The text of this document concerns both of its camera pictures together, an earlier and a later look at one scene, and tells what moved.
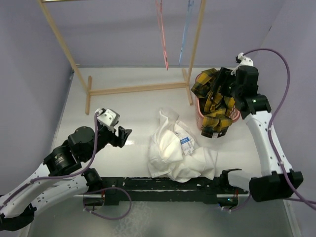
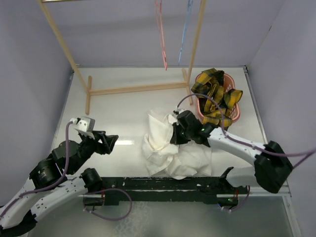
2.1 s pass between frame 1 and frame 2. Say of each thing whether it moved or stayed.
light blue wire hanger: stayed
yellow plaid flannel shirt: stayed
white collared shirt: moved
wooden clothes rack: stayed
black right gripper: moved
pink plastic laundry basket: stayed
